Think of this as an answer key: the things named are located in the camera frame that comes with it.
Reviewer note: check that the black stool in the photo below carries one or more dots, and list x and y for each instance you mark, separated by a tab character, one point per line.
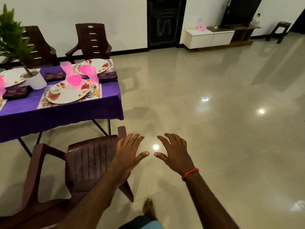
281	27

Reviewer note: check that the pink plastic bowl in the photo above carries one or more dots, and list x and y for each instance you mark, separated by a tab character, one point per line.
85	69

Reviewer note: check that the purple tablecloth table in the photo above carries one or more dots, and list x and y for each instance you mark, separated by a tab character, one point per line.
57	116

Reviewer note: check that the red wrist thread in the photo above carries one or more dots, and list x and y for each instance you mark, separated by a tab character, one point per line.
190	174

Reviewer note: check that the dark wooden door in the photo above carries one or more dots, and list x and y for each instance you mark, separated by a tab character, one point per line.
167	21

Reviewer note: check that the person's dark trousers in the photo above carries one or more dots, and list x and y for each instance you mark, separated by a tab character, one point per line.
133	221

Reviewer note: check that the person's teal t-shirt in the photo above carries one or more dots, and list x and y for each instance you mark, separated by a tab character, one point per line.
153	225

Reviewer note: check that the small pink object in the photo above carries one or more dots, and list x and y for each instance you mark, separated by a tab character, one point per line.
201	27

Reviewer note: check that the person's left forearm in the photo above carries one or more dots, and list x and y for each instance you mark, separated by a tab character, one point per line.
93	202

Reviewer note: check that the green plant in white pot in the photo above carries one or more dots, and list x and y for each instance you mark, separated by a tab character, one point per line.
35	82

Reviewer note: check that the person's left hand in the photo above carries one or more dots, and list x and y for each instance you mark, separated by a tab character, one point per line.
126	157

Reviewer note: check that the white floral plate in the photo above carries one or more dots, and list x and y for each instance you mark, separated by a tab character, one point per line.
102	64
12	76
62	95

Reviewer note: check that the checkered purple orange cloth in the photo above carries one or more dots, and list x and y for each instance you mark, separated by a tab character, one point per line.
108	76
16	92
53	76

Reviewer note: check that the person's right forearm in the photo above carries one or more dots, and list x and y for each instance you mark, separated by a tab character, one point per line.
209	202

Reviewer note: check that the black television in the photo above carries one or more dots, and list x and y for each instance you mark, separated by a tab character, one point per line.
240	11

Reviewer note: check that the white low cabinet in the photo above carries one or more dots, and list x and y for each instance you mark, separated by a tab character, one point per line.
205	39

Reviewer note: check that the person's right hand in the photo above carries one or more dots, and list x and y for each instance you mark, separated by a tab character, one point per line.
177	155

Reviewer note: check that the person's left foot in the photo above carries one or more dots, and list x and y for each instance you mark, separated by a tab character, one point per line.
149	207

